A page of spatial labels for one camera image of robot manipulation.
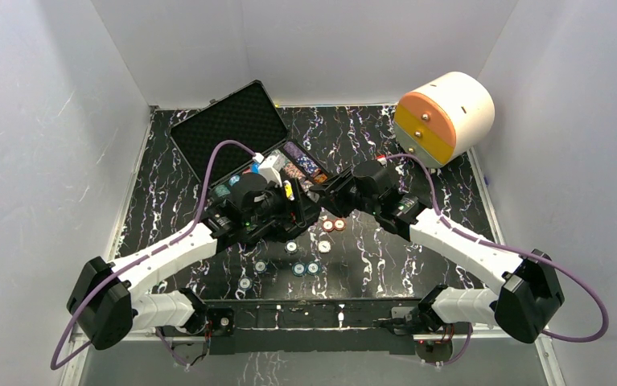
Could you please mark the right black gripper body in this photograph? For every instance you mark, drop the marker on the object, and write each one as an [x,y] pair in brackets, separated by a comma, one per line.
[346,199]

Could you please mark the light blue chip stack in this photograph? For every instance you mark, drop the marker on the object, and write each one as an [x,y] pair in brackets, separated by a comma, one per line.
[234,179]

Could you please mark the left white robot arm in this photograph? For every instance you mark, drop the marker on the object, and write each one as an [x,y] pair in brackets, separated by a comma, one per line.
[111,299]

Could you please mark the purple and blue chip stack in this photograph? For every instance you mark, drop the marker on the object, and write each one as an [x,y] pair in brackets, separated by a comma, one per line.
[315,172]

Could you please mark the black poker set case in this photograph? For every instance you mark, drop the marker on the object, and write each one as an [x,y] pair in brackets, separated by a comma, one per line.
[219,142]

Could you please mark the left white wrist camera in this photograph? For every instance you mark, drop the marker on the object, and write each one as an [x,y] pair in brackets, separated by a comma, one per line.
[268,167]

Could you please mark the pale green chip stack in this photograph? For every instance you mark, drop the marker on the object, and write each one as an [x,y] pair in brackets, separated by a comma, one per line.
[221,192]

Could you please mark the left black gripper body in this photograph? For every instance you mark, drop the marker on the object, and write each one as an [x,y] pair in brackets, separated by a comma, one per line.
[294,204]

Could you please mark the teal fifty chip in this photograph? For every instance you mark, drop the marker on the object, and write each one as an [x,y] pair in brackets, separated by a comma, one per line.
[298,269]
[313,268]

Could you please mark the orange blue chip stack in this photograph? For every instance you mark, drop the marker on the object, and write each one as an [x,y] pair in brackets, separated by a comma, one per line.
[294,172]

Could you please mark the white cylindrical drawer unit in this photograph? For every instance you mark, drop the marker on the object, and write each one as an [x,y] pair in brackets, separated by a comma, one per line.
[443,119]

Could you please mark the teal fifty chip left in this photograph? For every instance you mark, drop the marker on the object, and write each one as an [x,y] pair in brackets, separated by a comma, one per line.
[298,269]

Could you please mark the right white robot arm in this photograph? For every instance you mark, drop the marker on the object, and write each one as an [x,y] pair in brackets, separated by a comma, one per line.
[520,295]

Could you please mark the teal fifty chip right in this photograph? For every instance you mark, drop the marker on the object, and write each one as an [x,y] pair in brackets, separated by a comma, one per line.
[313,268]

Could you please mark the yellow big blind button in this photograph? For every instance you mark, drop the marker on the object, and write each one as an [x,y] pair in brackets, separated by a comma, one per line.
[288,189]

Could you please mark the red five chip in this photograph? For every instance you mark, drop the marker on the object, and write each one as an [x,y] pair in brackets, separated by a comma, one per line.
[328,225]
[339,224]

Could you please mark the white one chip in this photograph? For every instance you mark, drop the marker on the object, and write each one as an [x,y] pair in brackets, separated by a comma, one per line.
[324,246]

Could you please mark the blue fifty chip lowest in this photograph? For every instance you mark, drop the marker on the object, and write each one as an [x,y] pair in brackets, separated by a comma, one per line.
[245,283]

